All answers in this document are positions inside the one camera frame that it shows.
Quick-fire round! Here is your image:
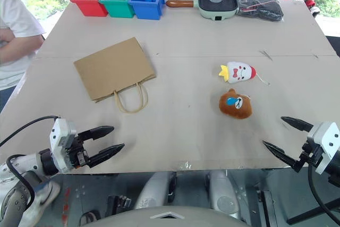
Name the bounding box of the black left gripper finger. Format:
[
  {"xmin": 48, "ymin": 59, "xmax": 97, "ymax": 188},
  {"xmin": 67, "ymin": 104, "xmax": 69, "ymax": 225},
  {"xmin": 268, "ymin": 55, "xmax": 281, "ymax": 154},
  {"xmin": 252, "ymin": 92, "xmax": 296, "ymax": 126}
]
[
  {"xmin": 86, "ymin": 143, "xmax": 125, "ymax": 169},
  {"xmin": 77, "ymin": 125, "xmax": 115, "ymax": 142}
]

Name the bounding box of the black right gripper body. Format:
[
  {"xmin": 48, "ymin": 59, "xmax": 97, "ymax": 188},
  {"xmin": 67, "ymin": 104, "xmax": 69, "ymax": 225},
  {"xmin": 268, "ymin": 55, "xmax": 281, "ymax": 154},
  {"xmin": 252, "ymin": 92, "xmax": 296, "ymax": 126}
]
[{"xmin": 300, "ymin": 141, "xmax": 324, "ymax": 168}]

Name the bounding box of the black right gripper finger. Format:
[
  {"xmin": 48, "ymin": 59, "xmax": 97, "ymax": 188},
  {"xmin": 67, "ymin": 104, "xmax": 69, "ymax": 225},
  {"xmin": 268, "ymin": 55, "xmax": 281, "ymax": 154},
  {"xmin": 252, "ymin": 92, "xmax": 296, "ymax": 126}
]
[
  {"xmin": 262, "ymin": 140, "xmax": 307, "ymax": 173},
  {"xmin": 280, "ymin": 116, "xmax": 315, "ymax": 133}
]

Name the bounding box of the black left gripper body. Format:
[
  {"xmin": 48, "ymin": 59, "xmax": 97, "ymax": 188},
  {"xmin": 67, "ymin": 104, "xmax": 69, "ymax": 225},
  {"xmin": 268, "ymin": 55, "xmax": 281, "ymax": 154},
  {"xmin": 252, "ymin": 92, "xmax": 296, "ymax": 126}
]
[{"xmin": 69, "ymin": 133, "xmax": 91, "ymax": 169}]

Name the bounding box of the brown paper bag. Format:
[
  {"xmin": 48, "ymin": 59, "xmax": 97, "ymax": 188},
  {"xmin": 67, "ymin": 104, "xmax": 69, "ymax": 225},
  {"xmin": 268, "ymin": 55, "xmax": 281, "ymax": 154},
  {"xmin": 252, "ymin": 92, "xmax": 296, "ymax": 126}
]
[{"xmin": 73, "ymin": 37, "xmax": 157, "ymax": 114}]

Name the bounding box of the white blue sneaker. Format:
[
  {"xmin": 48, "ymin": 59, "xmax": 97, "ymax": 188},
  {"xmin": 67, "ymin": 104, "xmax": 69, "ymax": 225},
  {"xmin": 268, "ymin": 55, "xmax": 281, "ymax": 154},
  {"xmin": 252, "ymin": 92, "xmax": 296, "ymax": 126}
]
[{"xmin": 17, "ymin": 180, "xmax": 62, "ymax": 227}]

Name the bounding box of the grey left robot leg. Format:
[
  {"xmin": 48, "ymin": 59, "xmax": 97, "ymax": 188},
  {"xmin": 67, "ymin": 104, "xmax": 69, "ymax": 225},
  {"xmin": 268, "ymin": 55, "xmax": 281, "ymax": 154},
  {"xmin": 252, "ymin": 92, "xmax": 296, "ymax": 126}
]
[{"xmin": 134, "ymin": 171, "xmax": 177, "ymax": 211}]

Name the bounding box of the grey robot leg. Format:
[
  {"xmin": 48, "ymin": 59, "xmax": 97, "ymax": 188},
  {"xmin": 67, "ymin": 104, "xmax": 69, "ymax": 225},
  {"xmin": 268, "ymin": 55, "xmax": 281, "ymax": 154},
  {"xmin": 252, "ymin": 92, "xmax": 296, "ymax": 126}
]
[
  {"xmin": 134, "ymin": 171, "xmax": 177, "ymax": 211},
  {"xmin": 206, "ymin": 170, "xmax": 241, "ymax": 220}
]

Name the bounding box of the brown bear plush toy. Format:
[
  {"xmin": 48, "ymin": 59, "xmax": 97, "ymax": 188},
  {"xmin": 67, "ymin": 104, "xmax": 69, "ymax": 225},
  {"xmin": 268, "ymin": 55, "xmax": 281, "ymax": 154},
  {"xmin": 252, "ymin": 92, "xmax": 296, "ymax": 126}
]
[{"xmin": 218, "ymin": 88, "xmax": 253, "ymax": 120}]

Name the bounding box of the grey right robot leg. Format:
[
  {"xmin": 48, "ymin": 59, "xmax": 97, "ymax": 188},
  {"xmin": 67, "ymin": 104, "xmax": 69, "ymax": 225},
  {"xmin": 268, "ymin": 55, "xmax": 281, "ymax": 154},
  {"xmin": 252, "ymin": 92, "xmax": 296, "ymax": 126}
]
[{"xmin": 206, "ymin": 170, "xmax": 241, "ymax": 220}]

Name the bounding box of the white chicken plush toy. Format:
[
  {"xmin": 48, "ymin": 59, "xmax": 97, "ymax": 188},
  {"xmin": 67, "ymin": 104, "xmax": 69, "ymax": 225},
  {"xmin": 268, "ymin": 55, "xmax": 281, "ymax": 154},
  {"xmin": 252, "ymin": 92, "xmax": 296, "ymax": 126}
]
[{"xmin": 218, "ymin": 61, "xmax": 271, "ymax": 87}]

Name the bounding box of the grey robot torso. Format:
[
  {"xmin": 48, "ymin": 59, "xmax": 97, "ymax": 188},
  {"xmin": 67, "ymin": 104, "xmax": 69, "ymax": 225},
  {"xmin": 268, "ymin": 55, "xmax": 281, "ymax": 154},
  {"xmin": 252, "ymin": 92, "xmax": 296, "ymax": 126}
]
[{"xmin": 79, "ymin": 205, "xmax": 252, "ymax": 227}]

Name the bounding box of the black cloth in plastic wrap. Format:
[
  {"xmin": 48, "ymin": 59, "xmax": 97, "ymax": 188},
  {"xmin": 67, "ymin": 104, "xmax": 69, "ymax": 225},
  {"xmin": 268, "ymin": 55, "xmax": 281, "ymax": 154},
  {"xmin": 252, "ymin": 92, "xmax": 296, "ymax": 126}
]
[{"xmin": 235, "ymin": 0, "xmax": 285, "ymax": 23}]

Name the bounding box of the green plastic bin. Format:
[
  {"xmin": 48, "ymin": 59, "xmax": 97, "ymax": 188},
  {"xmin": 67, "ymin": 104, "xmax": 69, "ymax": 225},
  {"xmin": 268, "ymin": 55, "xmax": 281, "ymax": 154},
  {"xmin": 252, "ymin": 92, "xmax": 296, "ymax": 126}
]
[{"xmin": 97, "ymin": 0, "xmax": 137, "ymax": 19}]

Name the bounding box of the red plastic bin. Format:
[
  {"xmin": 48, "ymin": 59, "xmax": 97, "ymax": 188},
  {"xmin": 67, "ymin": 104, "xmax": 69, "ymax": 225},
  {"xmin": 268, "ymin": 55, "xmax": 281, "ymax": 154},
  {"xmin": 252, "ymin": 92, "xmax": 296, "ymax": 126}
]
[{"xmin": 70, "ymin": 0, "xmax": 109, "ymax": 18}]

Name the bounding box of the blue plastic bin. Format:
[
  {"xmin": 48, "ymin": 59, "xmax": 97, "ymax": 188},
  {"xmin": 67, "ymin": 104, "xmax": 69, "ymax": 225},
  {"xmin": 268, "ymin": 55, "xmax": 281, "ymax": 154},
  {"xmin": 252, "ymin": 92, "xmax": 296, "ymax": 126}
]
[{"xmin": 127, "ymin": 0, "xmax": 167, "ymax": 21}]

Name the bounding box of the mint electric frying pan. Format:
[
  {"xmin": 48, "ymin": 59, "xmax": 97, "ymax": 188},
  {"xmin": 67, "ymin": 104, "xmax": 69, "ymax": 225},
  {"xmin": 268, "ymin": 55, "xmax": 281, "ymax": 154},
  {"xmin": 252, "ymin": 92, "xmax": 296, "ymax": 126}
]
[{"xmin": 165, "ymin": 0, "xmax": 239, "ymax": 22}]

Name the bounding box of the person in white shirt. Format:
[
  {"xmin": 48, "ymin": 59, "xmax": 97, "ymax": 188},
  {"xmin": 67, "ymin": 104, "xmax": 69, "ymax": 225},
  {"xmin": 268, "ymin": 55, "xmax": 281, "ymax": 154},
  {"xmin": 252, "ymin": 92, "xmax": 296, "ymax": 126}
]
[{"xmin": 0, "ymin": 0, "xmax": 46, "ymax": 114}]

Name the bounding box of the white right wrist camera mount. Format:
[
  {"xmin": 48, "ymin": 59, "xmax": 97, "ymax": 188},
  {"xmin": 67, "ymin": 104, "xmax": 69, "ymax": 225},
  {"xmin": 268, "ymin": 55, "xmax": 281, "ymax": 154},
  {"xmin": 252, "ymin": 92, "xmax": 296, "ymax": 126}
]
[{"xmin": 307, "ymin": 121, "xmax": 340, "ymax": 175}]

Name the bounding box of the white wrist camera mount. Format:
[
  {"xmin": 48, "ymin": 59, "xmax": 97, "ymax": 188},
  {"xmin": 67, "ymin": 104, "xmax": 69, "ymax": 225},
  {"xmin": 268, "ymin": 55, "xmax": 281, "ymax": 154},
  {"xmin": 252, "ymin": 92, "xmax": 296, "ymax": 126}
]
[
  {"xmin": 307, "ymin": 121, "xmax": 340, "ymax": 175},
  {"xmin": 49, "ymin": 118, "xmax": 78, "ymax": 173}
]

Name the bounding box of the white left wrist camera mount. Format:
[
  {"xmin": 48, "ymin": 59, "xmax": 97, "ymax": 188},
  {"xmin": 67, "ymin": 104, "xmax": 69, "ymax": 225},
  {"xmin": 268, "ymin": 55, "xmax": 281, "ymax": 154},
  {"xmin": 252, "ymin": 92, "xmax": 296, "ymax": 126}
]
[{"xmin": 49, "ymin": 118, "xmax": 78, "ymax": 173}]

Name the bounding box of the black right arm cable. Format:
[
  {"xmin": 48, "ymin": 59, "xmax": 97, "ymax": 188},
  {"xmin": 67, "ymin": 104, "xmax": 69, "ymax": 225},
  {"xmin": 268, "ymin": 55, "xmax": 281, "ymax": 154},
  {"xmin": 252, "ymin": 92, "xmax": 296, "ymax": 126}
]
[{"xmin": 308, "ymin": 162, "xmax": 340, "ymax": 225}]

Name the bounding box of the black metal stand frame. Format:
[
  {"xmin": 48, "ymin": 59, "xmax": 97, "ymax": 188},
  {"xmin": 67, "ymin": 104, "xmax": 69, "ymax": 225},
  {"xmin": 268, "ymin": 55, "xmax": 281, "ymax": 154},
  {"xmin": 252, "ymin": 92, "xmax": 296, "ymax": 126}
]
[{"xmin": 259, "ymin": 189, "xmax": 340, "ymax": 225}]

